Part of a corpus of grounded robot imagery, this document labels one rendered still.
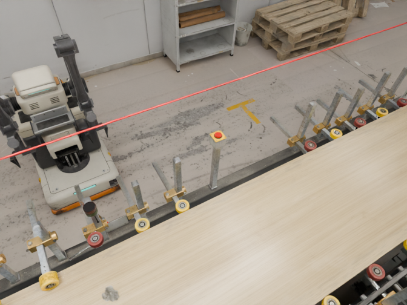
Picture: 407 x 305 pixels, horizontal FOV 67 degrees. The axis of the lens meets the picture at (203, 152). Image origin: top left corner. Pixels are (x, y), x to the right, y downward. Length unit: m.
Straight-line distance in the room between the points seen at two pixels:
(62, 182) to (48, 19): 1.89
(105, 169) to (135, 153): 0.54
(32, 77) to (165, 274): 1.33
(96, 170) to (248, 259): 1.65
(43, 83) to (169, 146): 1.62
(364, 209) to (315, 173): 0.35
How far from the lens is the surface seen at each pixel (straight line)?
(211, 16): 4.33
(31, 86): 2.06
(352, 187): 2.13
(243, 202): 1.85
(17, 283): 2.08
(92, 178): 2.81
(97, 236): 1.79
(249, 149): 3.31
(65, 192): 2.80
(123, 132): 3.49
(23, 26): 3.96
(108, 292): 1.67
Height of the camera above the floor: 2.47
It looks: 50 degrees down
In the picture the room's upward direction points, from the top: 3 degrees clockwise
